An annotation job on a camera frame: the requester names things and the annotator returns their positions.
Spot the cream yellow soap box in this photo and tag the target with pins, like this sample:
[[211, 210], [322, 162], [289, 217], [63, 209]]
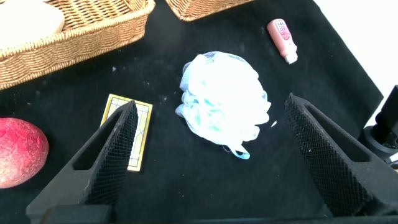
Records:
[[144, 115]]

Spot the pink squeeze bottle white cap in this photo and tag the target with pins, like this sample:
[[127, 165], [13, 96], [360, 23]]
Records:
[[283, 39]]

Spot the light blue bath loofah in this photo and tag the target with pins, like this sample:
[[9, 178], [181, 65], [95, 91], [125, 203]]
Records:
[[224, 96]]

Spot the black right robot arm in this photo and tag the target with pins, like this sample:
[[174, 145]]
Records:
[[379, 140]]

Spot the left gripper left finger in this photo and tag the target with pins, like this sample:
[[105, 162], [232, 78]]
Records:
[[105, 161]]

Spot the red peach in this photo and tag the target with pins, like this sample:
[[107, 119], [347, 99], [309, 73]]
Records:
[[18, 152]]

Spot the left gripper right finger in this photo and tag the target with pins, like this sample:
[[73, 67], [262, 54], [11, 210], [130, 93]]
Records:
[[335, 161]]

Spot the white soap bar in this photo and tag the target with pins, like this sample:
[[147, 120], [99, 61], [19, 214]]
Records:
[[28, 25]]

